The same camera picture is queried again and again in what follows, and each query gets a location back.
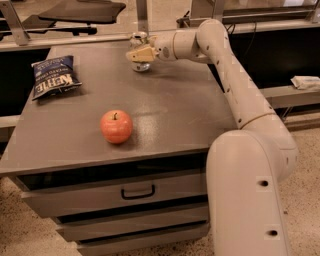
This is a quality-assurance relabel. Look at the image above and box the grey drawer cabinet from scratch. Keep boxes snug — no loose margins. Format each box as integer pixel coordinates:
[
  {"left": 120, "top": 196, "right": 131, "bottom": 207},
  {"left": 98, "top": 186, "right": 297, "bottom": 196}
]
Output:
[{"left": 0, "top": 42, "right": 234, "bottom": 256}]

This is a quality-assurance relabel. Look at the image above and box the white 7up soda can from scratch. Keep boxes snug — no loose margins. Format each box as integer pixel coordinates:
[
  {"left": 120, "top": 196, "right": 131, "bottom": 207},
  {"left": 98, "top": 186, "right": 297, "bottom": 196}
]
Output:
[{"left": 129, "top": 31, "right": 150, "bottom": 73}]

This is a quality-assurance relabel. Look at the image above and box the black drawer handle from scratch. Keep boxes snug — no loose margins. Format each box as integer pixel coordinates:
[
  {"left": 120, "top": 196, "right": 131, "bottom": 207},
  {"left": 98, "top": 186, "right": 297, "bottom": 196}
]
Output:
[{"left": 120, "top": 185, "right": 156, "bottom": 201}]

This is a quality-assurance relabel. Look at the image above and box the red apple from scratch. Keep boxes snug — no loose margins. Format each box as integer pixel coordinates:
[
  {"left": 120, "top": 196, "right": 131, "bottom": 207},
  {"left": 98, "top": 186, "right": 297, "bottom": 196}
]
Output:
[{"left": 100, "top": 110, "right": 133, "bottom": 144}]

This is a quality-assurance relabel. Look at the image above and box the black hanging cable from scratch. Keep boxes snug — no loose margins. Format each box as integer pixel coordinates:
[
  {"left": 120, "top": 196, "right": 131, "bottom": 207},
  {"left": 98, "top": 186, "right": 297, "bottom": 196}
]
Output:
[{"left": 226, "top": 22, "right": 258, "bottom": 59}]

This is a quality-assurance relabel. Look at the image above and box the grey drawer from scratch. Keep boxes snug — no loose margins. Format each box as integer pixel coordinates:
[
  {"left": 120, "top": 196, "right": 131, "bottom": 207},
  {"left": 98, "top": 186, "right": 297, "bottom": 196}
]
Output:
[
  {"left": 22, "top": 169, "right": 207, "bottom": 218},
  {"left": 77, "top": 221, "right": 209, "bottom": 256},
  {"left": 57, "top": 202, "right": 208, "bottom": 241}
]

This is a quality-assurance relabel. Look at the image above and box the grey bottom drawer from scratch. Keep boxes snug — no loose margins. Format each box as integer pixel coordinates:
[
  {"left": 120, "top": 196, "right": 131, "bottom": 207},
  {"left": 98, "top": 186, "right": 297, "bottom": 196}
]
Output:
[{"left": 77, "top": 221, "right": 209, "bottom": 256}]

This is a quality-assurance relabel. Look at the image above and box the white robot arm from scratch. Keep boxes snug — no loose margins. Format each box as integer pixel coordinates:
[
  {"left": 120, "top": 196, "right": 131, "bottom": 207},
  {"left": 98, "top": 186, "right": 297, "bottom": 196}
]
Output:
[{"left": 126, "top": 19, "right": 298, "bottom": 256}]

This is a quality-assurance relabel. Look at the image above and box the black office chair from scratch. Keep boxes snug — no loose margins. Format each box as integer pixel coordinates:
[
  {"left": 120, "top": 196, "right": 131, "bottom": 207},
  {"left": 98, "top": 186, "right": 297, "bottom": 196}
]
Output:
[{"left": 22, "top": 0, "right": 126, "bottom": 35}]

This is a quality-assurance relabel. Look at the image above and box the grey middle drawer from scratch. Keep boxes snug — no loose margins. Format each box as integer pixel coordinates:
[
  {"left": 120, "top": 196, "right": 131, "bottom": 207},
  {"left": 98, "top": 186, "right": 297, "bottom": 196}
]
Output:
[{"left": 57, "top": 202, "right": 208, "bottom": 241}]

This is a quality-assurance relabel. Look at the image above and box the metal railing frame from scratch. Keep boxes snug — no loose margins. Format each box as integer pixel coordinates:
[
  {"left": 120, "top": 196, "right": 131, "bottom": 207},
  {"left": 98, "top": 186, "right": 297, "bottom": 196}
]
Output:
[{"left": 0, "top": 0, "right": 319, "bottom": 52}]

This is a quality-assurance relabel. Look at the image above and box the white crumpled packet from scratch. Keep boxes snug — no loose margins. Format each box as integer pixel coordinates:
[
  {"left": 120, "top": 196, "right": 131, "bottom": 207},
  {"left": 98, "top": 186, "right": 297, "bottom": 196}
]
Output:
[{"left": 291, "top": 76, "right": 320, "bottom": 90}]

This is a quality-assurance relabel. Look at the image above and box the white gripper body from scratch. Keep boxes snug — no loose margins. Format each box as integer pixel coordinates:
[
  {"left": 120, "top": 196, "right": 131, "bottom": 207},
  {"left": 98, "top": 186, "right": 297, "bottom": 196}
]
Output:
[{"left": 154, "top": 32, "right": 175, "bottom": 61}]

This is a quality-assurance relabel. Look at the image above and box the blue Kettle chips bag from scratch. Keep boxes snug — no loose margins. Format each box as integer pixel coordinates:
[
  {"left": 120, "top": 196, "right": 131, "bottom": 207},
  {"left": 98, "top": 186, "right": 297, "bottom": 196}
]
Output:
[{"left": 32, "top": 55, "right": 82, "bottom": 100}]

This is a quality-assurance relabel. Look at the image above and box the grey top drawer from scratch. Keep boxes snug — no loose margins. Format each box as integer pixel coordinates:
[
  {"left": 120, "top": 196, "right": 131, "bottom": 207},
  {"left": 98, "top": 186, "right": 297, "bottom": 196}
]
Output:
[{"left": 22, "top": 169, "right": 207, "bottom": 218}]

